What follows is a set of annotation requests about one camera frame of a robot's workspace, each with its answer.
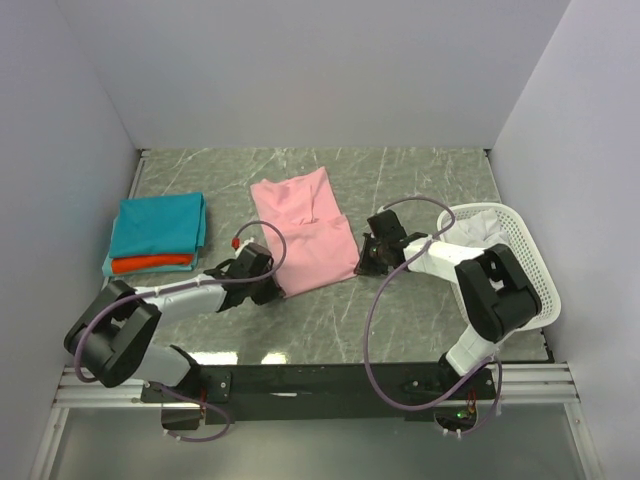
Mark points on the white plastic basket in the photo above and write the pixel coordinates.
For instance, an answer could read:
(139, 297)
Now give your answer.
(526, 252)

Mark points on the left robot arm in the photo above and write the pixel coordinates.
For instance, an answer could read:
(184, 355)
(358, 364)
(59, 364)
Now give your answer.
(112, 341)

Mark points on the teal folded t-shirt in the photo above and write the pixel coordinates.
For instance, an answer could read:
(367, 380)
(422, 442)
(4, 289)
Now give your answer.
(170, 224)

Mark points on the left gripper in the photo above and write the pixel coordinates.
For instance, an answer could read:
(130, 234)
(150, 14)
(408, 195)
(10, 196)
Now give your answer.
(273, 292)

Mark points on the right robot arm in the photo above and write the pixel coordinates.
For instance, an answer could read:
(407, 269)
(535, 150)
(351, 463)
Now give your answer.
(496, 293)

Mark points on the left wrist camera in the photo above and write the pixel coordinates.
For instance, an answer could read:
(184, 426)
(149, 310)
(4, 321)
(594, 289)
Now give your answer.
(237, 244)

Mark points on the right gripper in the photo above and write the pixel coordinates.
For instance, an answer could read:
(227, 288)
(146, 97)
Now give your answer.
(365, 266)

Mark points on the pink t-shirt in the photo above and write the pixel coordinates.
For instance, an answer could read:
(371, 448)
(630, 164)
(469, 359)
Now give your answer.
(303, 216)

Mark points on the orange folded t-shirt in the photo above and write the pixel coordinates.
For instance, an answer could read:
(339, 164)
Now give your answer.
(150, 263)

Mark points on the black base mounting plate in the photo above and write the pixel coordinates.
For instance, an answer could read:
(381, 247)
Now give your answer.
(317, 392)

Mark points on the white t-shirt in basket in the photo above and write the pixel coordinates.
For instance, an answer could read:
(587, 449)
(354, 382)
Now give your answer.
(482, 230)

